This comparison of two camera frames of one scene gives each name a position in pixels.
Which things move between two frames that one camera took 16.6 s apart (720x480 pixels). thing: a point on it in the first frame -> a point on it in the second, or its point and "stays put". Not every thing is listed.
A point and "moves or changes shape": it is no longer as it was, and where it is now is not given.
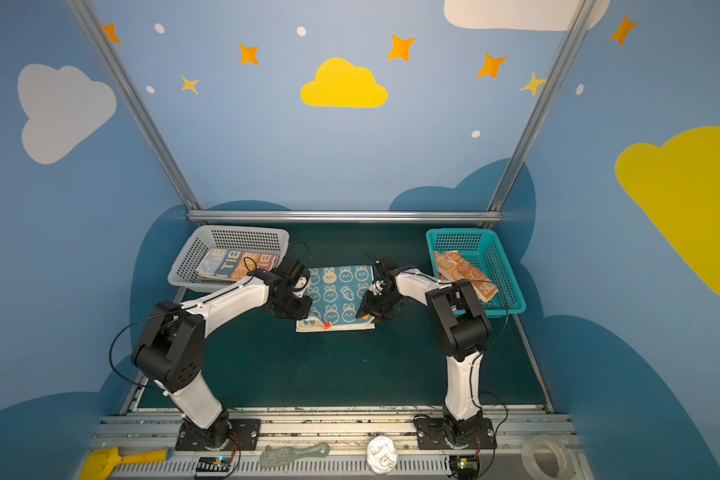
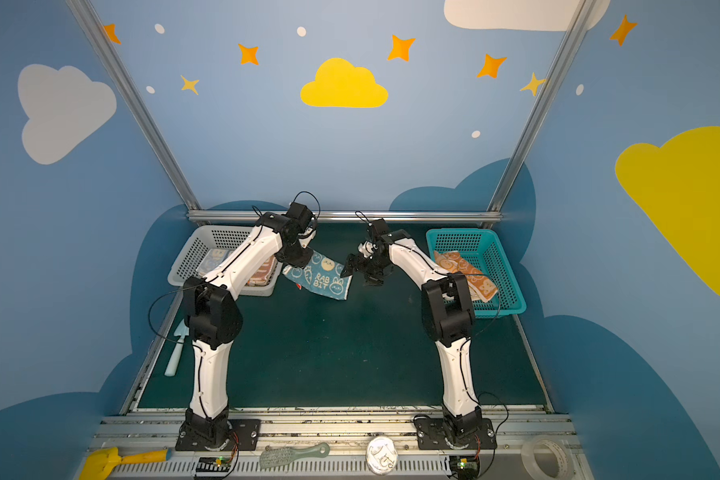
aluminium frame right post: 575,24 stays put
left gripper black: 297,304 -> 297,257
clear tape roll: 547,458 stays put
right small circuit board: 465,466 stays put
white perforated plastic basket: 215,256 stays put
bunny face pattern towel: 337,294 moves or changes shape
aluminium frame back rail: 236,217 stays put
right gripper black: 374,303 -> 365,264
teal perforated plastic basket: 481,248 stays put
